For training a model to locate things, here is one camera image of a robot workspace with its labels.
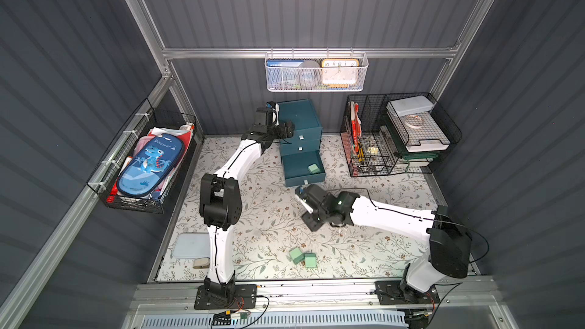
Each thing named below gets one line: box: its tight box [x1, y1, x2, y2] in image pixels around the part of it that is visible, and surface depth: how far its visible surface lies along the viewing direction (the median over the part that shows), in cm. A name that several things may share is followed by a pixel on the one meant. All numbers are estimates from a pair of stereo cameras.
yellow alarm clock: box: [321, 58, 360, 85], surface depth 90 cm
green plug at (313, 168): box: [307, 162, 320, 174], surface depth 107 cm
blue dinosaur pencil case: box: [117, 133, 185, 199], surface depth 66 cm
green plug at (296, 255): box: [288, 246, 305, 265], surface depth 82 cm
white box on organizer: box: [386, 95, 435, 117], surface depth 104 cm
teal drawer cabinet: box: [276, 98, 327, 188], surface depth 104 cm
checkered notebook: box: [399, 111, 451, 153], surface depth 98 cm
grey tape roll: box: [297, 60, 323, 90], surface depth 89 cm
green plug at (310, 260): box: [303, 252, 318, 269], surface depth 81 cm
